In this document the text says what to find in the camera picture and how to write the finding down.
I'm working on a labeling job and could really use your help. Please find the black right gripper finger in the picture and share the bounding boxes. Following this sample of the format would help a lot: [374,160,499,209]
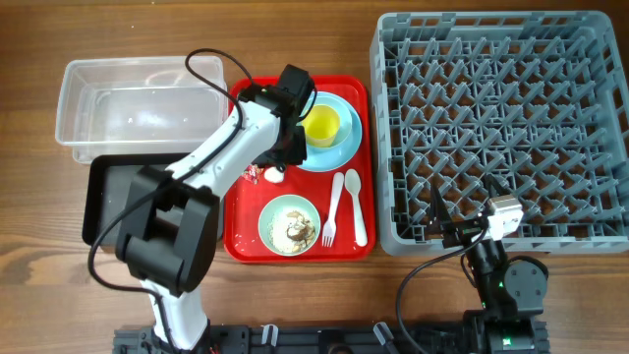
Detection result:
[485,174,509,199]
[427,185,451,235]

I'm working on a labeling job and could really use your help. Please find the red candy wrapper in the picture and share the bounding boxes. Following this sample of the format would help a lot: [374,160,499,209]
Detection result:
[242,164,264,185]

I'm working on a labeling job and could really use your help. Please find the green bowl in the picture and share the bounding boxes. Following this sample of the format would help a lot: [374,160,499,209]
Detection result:
[257,195,321,257]

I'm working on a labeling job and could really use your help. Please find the rice and food scraps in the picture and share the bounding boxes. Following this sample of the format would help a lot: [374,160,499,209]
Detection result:
[269,208,315,254]

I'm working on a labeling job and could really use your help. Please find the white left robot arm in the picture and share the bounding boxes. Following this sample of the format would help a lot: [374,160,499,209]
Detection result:
[114,79,317,353]

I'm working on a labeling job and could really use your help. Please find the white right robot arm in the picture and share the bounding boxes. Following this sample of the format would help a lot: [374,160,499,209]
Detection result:
[428,176,550,353]

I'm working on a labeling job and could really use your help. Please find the grey dishwasher rack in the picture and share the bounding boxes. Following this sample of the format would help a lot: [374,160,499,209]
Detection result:
[370,11,628,256]

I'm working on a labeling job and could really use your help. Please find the yellow cup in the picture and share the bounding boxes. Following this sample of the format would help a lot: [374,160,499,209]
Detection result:
[302,105,340,148]

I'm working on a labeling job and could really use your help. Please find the light blue bowl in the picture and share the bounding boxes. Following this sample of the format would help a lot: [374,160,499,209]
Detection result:
[307,92,353,148]

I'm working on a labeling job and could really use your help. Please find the light blue plate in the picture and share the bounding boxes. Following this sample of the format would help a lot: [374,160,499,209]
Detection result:
[298,95,363,172]

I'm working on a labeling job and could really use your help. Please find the red serving tray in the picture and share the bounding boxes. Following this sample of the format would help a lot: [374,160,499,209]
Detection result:
[223,75,376,264]

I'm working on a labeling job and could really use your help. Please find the white plastic spoon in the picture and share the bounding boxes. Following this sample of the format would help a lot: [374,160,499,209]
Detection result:
[345,169,368,247]

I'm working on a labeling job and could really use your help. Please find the white plastic fork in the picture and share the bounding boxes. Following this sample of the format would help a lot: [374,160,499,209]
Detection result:
[322,172,344,248]

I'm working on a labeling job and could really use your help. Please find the clear plastic bin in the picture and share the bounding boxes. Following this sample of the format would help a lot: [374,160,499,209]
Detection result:
[55,56,229,164]

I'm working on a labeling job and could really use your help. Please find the black tray bin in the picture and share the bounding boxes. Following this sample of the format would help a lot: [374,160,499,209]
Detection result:
[81,152,226,247]

